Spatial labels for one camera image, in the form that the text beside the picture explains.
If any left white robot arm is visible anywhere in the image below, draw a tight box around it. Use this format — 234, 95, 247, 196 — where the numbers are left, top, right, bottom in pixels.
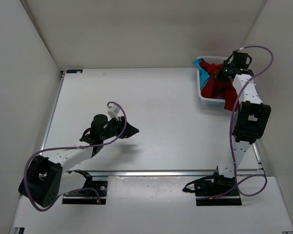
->
18, 114, 139, 208

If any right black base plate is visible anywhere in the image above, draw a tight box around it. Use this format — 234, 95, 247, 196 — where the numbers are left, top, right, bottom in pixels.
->
182, 175, 242, 207

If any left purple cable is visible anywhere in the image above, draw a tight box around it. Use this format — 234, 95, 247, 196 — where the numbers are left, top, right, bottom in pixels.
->
23, 101, 127, 212

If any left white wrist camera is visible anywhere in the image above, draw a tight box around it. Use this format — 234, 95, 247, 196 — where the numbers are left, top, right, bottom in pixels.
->
107, 104, 120, 121

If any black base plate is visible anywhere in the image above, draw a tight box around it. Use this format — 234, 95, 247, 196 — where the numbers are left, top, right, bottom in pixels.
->
182, 175, 242, 207
62, 177, 108, 205

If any teal t-shirt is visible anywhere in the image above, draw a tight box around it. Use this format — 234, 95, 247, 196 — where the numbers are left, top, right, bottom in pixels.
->
192, 58, 209, 91

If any white plastic laundry basket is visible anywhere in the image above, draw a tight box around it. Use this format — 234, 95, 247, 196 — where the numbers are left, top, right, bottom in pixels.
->
196, 55, 228, 108

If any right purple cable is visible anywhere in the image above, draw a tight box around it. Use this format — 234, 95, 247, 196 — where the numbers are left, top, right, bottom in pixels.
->
196, 45, 274, 202

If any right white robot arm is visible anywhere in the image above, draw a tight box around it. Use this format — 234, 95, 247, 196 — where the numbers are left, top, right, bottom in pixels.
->
209, 51, 271, 197

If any purple cable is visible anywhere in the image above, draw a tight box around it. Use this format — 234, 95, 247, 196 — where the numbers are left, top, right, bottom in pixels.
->
23, 101, 127, 212
196, 45, 274, 202

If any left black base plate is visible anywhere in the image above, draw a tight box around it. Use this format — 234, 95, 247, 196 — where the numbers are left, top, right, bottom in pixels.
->
62, 177, 108, 205

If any red t-shirt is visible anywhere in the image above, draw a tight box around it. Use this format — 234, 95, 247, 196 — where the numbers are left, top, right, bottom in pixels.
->
199, 61, 237, 111

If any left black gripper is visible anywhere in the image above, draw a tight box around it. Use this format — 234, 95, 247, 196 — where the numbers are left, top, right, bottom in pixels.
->
101, 116, 139, 141

